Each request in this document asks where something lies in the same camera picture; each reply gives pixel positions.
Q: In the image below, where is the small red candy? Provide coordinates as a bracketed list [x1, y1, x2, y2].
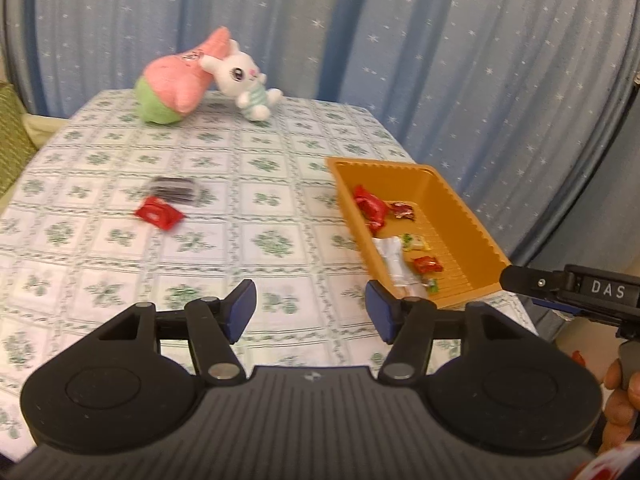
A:
[412, 255, 444, 275]

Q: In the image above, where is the white green snack bag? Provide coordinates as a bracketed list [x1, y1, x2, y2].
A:
[372, 236, 428, 299]

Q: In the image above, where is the yellow green candy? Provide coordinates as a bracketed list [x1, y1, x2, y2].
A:
[400, 233, 431, 252]

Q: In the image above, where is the red gold candy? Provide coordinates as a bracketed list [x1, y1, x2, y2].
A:
[388, 202, 416, 221]

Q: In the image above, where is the shiny red candy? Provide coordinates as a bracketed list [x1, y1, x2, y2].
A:
[352, 185, 390, 236]

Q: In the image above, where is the person's right hand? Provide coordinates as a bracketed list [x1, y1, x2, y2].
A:
[599, 359, 640, 454]

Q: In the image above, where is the orange plastic tray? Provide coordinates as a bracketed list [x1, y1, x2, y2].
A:
[326, 157, 509, 309]

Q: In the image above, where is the large red snack packet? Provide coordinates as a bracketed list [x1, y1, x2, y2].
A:
[134, 196, 186, 232]

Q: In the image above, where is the black snack packet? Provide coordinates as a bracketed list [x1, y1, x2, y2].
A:
[145, 177, 201, 204]

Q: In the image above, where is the floral green white tablecloth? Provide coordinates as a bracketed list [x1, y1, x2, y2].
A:
[0, 88, 539, 463]

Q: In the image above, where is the pink green star plush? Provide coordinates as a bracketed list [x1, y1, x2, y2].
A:
[134, 27, 231, 125]

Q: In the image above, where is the white bunny plush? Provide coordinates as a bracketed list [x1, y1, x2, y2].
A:
[200, 40, 283, 122]

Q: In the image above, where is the green sofa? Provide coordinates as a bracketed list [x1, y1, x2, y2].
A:
[0, 98, 67, 211]

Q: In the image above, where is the green patterned cushion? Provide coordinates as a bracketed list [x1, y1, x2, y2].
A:
[0, 82, 37, 195]

